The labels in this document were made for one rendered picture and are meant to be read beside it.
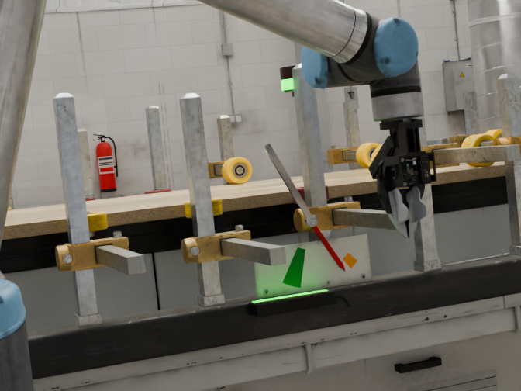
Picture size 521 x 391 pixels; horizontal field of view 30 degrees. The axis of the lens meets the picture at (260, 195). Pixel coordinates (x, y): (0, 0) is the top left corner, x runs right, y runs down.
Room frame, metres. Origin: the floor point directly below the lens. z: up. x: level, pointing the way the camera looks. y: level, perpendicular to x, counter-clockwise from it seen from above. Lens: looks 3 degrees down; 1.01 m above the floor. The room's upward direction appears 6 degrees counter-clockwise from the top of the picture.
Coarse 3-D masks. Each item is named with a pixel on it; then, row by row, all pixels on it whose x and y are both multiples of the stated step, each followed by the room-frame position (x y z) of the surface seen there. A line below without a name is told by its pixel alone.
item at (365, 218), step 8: (336, 216) 2.00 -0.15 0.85; (344, 216) 1.97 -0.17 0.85; (352, 216) 1.93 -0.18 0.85; (360, 216) 1.90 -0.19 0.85; (368, 216) 1.87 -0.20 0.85; (376, 216) 1.84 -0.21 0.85; (384, 216) 1.81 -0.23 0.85; (344, 224) 1.97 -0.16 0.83; (352, 224) 1.94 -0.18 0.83; (360, 224) 1.90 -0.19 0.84; (368, 224) 1.87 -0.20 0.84; (376, 224) 1.84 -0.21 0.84; (384, 224) 1.81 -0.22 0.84; (392, 224) 1.78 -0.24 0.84
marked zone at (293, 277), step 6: (300, 252) 1.99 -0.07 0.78; (294, 258) 1.99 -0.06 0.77; (300, 258) 1.99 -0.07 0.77; (294, 264) 1.99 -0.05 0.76; (300, 264) 1.99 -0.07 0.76; (288, 270) 1.98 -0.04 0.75; (294, 270) 1.99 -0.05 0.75; (300, 270) 1.99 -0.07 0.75; (288, 276) 1.98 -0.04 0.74; (294, 276) 1.98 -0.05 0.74; (300, 276) 1.99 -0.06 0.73; (282, 282) 1.98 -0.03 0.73; (288, 282) 1.98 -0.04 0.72; (294, 282) 1.98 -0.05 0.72; (300, 282) 1.99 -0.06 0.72
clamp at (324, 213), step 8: (312, 208) 2.00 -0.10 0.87; (320, 208) 2.01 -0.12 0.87; (328, 208) 2.02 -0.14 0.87; (336, 208) 2.02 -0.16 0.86; (344, 208) 2.03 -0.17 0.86; (352, 208) 2.04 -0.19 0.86; (360, 208) 2.04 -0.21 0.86; (296, 216) 2.02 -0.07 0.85; (304, 216) 2.00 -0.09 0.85; (320, 216) 2.01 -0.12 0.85; (328, 216) 2.02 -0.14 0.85; (296, 224) 2.03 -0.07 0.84; (304, 224) 2.00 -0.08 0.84; (320, 224) 2.01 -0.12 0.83; (328, 224) 2.01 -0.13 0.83; (336, 224) 2.02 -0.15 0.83
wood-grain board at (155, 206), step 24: (456, 168) 2.43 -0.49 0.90; (480, 168) 2.36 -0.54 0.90; (504, 168) 2.38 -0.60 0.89; (168, 192) 2.79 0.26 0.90; (216, 192) 2.48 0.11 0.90; (240, 192) 2.34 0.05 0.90; (264, 192) 2.22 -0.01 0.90; (288, 192) 2.18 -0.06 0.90; (336, 192) 2.22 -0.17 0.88; (360, 192) 2.25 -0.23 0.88; (24, 216) 2.26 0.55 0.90; (48, 216) 2.15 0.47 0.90; (120, 216) 2.05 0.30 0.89; (144, 216) 2.07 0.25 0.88; (168, 216) 2.09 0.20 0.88
